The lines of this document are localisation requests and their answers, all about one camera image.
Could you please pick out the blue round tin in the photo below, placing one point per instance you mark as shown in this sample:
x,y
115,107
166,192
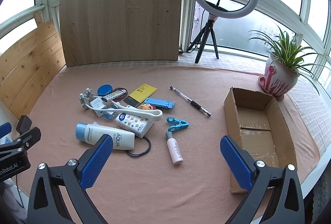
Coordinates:
x,y
104,90

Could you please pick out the orange cartoon figurine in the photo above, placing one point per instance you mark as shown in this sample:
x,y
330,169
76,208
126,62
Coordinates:
x,y
147,106

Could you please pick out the pink small bottle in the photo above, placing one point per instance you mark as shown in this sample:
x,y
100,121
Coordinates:
x,y
174,149

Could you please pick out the blue clear small bottle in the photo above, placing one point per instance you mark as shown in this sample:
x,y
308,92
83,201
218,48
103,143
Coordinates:
x,y
109,115

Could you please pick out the pine wood headboard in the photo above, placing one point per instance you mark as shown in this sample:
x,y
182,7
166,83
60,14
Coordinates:
x,y
28,67

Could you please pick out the patterned tissue pack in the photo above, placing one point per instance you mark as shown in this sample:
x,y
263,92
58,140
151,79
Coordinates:
x,y
135,124

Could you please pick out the pink bed blanket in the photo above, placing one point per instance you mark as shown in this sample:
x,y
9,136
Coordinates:
x,y
148,189

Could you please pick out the patterned lighter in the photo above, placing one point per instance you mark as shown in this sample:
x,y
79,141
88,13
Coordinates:
x,y
114,95

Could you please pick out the black gel pen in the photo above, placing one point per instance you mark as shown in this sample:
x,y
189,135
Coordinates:
x,y
192,102

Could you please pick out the blue folding phone stand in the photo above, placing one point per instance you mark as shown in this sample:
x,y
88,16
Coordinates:
x,y
159,103

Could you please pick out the white neck massager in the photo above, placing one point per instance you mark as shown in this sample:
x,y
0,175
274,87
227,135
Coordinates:
x,y
86,97

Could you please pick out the oak wooden board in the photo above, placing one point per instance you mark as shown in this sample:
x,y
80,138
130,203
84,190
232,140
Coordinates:
x,y
96,31

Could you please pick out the red white flower pot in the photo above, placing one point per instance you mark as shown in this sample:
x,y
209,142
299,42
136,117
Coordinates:
x,y
277,79

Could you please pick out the green spider plant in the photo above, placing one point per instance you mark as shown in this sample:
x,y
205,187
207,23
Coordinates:
x,y
286,50

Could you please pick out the blue plastic clip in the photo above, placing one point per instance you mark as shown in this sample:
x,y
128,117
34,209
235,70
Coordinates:
x,y
176,124

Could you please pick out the yellow black ruler card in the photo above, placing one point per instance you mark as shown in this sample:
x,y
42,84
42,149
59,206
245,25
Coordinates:
x,y
139,95

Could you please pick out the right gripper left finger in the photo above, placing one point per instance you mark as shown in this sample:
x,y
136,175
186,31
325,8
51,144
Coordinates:
x,y
46,203

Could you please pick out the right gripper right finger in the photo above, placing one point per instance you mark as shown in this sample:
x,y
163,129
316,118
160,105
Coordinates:
x,y
286,204

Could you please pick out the white power adapter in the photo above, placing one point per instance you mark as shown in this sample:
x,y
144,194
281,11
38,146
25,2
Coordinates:
x,y
97,104

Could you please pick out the black tripod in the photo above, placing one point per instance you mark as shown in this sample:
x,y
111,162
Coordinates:
x,y
202,37

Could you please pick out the cardboard box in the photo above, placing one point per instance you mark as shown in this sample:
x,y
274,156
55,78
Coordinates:
x,y
256,123

